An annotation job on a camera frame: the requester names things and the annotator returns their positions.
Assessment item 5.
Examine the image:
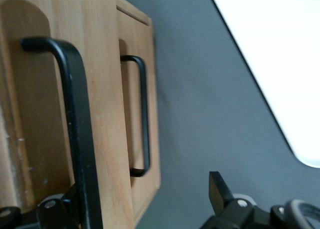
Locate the black metal drawer handle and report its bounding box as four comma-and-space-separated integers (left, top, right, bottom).
120, 54, 152, 178
20, 37, 104, 229

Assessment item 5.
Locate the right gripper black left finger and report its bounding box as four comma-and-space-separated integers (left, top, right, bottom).
36, 184, 82, 229

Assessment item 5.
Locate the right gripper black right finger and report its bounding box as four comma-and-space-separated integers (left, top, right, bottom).
208, 171, 272, 229

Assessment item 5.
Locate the cream plastic tray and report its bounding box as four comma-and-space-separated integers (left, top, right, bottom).
206, 0, 320, 169

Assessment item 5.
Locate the wooden drawer cabinet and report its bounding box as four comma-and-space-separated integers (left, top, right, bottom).
109, 0, 163, 227

